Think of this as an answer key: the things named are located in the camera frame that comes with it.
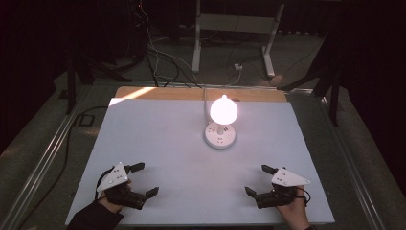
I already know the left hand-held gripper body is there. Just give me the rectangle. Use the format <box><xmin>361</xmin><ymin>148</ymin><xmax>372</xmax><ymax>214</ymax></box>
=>
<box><xmin>96</xmin><ymin>161</ymin><xmax>148</xmax><ymax>211</ymax></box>

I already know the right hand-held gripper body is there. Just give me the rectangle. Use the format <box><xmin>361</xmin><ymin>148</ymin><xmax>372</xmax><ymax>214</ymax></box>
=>
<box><xmin>255</xmin><ymin>167</ymin><xmax>311</xmax><ymax>210</ymax></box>

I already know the person's left hand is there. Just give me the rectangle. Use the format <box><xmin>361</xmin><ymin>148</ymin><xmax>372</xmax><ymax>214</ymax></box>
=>
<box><xmin>97</xmin><ymin>192</ymin><xmax>124</xmax><ymax>214</ymax></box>

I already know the person's right hand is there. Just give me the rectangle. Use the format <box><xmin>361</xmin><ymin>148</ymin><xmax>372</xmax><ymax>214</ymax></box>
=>
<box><xmin>277</xmin><ymin>187</ymin><xmax>311</xmax><ymax>230</ymax></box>

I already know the white table mat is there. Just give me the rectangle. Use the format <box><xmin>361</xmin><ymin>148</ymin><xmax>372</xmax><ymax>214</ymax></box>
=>
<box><xmin>65</xmin><ymin>97</ymin><xmax>335</xmax><ymax>226</ymax></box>

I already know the white globe table lamp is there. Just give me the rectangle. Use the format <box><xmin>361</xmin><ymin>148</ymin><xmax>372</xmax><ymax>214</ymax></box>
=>
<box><xmin>204</xmin><ymin>94</ymin><xmax>239</xmax><ymax>150</ymax></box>

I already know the black metal stand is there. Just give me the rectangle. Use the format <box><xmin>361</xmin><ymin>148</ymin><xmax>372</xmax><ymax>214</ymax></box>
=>
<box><xmin>277</xmin><ymin>32</ymin><xmax>340</xmax><ymax>127</ymax></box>

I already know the white metal stand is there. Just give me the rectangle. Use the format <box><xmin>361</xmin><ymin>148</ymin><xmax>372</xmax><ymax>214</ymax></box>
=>
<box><xmin>192</xmin><ymin>0</ymin><xmax>285</xmax><ymax>79</ymax></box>

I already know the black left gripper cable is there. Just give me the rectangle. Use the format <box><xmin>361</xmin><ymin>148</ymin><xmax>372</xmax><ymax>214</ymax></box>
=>
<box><xmin>95</xmin><ymin>167</ymin><xmax>115</xmax><ymax>200</ymax></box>

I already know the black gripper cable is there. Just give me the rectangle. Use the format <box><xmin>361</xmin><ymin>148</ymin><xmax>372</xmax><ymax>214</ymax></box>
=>
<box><xmin>95</xmin><ymin>167</ymin><xmax>115</xmax><ymax>200</ymax></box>
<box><xmin>296</xmin><ymin>187</ymin><xmax>311</xmax><ymax>206</ymax></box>

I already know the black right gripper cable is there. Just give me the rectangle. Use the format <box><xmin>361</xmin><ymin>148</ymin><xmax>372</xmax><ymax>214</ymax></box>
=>
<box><xmin>296</xmin><ymin>187</ymin><xmax>311</xmax><ymax>206</ymax></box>

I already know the long black floor cable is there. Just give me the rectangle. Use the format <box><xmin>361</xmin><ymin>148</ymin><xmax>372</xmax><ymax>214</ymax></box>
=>
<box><xmin>17</xmin><ymin>105</ymin><xmax>109</xmax><ymax>230</ymax></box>

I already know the metal floor rail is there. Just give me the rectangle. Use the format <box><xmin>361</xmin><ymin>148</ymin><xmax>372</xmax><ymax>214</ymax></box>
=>
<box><xmin>91</xmin><ymin>81</ymin><xmax>316</xmax><ymax>95</ymax></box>
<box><xmin>320</xmin><ymin>95</ymin><xmax>386</xmax><ymax>230</ymax></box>
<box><xmin>0</xmin><ymin>85</ymin><xmax>92</xmax><ymax>230</ymax></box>

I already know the grey lamp cable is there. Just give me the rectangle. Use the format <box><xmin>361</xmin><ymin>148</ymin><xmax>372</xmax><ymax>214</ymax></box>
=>
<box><xmin>202</xmin><ymin>86</ymin><xmax>209</xmax><ymax>127</ymax></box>

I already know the black floor cable bundle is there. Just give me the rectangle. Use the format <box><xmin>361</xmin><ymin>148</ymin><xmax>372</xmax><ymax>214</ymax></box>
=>
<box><xmin>143</xmin><ymin>44</ymin><xmax>203</xmax><ymax>89</ymax></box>

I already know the white floor cable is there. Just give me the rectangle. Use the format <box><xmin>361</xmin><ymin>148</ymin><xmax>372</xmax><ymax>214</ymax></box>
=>
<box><xmin>139</xmin><ymin>2</ymin><xmax>243</xmax><ymax>88</ymax></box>

